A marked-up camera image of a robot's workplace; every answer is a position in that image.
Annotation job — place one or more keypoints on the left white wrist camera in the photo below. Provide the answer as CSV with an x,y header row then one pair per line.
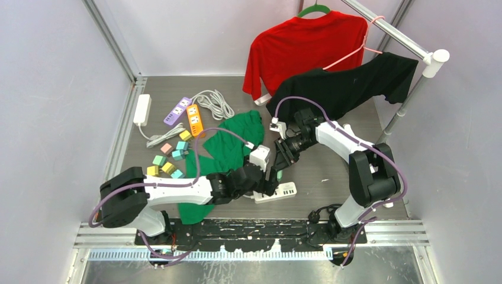
x,y
259,156

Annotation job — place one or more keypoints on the red t-shirt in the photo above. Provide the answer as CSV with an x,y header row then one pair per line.
x,y
298,45

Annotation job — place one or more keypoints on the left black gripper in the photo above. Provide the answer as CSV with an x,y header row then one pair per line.
x,y
266,186

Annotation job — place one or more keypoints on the aluminium frame rail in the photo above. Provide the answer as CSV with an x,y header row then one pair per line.
x,y
101,14

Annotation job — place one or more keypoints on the purple power strip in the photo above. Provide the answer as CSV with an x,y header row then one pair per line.
x,y
177,111

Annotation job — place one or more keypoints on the yellow plug adapter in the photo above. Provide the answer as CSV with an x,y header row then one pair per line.
x,y
186,136
168,168
153,171

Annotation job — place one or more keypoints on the black t-shirt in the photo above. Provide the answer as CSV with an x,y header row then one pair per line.
x,y
342,91

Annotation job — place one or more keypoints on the teal plug adapter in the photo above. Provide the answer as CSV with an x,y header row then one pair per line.
x,y
182,145
177,174
178,154

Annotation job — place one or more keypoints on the pink plug adapter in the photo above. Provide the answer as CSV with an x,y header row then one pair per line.
x,y
166,149

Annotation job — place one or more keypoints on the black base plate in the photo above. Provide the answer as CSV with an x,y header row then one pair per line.
x,y
248,235

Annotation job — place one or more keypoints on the light green plug adapter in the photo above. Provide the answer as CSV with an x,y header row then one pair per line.
x,y
159,160

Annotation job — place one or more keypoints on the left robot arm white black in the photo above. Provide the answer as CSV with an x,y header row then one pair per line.
x,y
128,199

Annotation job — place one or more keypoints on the pink clothes hanger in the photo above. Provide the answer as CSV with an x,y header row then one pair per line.
x,y
361,47

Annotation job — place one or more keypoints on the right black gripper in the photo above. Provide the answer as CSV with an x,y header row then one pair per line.
x,y
284,156

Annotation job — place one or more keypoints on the green clothes hanger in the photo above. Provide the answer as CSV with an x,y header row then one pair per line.
x,y
314,8

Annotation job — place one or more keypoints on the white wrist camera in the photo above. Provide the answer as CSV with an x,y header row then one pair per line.
x,y
278,127
259,156

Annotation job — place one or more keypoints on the silver clothes rack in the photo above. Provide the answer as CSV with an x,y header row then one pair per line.
x,y
432,60

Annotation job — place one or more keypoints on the green t-shirt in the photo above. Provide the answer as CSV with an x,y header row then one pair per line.
x,y
225,152

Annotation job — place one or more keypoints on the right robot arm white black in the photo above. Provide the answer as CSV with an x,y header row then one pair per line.
x,y
371,176

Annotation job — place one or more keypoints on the white power strip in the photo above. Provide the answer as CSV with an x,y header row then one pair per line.
x,y
283,191
141,114

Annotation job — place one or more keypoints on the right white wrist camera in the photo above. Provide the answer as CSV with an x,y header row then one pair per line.
x,y
278,127

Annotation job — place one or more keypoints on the orange power strip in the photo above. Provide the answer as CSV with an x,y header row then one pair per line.
x,y
194,119

